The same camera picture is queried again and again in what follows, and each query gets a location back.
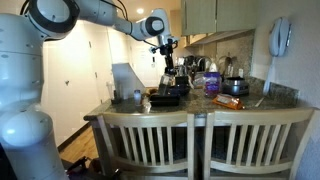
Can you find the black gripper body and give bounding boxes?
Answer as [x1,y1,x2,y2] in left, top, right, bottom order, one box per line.
[160,44,174,75]

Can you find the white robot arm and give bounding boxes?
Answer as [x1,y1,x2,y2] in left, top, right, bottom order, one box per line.
[0,0,178,180]

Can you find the black bowl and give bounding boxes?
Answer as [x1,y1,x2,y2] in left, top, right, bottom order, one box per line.
[171,76,191,96]

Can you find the kitchen sink faucet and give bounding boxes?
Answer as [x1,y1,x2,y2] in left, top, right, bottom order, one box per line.
[197,57,212,72]

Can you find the green upper cabinets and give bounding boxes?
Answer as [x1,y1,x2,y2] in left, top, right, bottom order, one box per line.
[181,0,258,36]

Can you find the black rectangular tray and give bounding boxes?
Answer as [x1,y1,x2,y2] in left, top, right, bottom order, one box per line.
[149,95,180,107]

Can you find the purple lidded container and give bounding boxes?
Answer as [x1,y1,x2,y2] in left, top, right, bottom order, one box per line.
[204,72,221,97]

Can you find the silver black cooking pot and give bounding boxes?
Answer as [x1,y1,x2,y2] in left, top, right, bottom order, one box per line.
[222,77,249,96]

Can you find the orange snack package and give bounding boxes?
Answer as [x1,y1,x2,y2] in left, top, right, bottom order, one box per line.
[212,94,243,110]

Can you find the left wooden chair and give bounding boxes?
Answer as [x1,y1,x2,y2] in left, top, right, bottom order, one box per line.
[98,111,195,180]

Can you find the wooden chair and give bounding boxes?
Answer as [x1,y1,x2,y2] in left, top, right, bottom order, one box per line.
[203,107,319,180]
[98,111,195,180]

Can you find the right wooden chair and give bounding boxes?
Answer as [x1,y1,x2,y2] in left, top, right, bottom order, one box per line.
[203,107,319,180]

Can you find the white wall telephone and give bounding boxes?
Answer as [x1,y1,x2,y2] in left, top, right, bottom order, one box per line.
[263,17,291,95]

